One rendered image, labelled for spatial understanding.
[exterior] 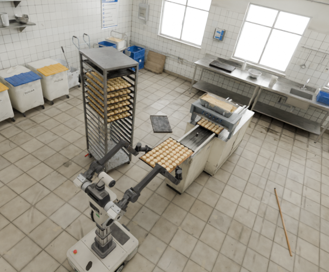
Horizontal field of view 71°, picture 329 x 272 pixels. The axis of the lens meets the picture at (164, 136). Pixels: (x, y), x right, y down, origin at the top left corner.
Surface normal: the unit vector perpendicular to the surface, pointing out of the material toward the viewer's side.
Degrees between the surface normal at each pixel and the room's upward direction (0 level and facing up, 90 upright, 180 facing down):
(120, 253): 0
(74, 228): 0
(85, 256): 0
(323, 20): 90
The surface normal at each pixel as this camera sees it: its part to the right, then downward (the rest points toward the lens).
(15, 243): 0.15, -0.78
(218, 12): -0.51, 0.47
